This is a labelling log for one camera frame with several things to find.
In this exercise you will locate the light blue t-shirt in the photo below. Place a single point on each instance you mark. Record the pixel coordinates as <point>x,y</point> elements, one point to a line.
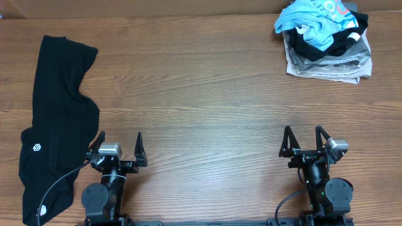
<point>316,20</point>

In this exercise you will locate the beige folded garment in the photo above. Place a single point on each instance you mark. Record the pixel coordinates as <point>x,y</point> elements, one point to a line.
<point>353,77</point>

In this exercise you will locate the black folded garment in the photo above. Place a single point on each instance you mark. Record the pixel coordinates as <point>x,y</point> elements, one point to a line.
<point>343,40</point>

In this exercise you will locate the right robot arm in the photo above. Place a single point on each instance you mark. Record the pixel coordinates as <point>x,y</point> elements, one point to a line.
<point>330,198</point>

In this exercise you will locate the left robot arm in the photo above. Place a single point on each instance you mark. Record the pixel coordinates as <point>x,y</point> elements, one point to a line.
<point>103,201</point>

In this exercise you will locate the grey folded garment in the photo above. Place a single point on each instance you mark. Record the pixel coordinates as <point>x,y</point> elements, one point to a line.
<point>342,58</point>

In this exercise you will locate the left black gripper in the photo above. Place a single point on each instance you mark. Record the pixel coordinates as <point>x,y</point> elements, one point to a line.
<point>139,152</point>

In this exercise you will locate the black t-shirt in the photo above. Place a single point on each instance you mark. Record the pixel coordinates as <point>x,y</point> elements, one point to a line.
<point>63,125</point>

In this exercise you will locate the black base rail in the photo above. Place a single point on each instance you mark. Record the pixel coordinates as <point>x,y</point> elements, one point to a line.
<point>213,223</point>

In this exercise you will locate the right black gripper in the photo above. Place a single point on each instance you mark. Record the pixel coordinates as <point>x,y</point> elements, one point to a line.
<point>302,156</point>

